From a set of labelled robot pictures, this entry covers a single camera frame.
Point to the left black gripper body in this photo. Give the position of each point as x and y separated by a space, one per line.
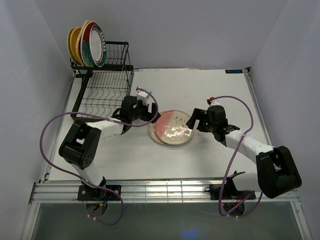
141 110

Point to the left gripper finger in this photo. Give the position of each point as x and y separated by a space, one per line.
154 108
150 117

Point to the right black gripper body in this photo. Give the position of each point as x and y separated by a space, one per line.
206 125

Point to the blue and cream ceramic plate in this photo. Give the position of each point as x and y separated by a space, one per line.
153 135

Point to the pink and cream ceramic plate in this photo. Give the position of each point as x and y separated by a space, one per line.
171 128

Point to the white plate with green rim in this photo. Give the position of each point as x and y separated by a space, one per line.
97 45

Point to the red and teal floral plate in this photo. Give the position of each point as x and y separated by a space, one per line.
85 45

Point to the orange square woven tray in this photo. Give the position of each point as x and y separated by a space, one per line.
78 44

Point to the orange round woven plate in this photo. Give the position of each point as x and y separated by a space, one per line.
73 43

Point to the green-rimmed round bamboo plate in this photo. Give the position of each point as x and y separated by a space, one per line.
68 42

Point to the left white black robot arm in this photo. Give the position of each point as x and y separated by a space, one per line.
80 145

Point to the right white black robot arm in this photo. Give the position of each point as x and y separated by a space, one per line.
276 171

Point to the blue table label sticker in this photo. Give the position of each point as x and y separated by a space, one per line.
233 71

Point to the black wire dish rack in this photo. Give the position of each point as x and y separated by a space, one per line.
102 89

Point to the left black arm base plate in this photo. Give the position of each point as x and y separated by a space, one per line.
100 193

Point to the aluminium frame rail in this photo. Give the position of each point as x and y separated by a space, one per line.
132 192

